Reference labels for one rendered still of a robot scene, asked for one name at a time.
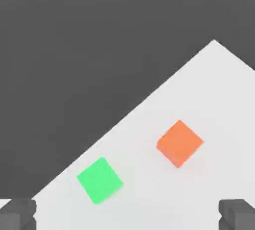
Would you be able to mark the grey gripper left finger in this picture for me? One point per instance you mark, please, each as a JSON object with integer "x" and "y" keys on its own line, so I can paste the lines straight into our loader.
{"x": 17, "y": 216}

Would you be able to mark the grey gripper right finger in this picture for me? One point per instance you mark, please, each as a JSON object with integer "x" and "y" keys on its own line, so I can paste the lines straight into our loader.
{"x": 238, "y": 217}

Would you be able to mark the small green cube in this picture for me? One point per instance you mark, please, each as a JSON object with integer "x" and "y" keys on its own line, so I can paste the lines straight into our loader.
{"x": 99, "y": 181}

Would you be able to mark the small red cube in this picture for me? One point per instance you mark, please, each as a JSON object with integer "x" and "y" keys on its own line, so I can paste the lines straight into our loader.
{"x": 179, "y": 144}

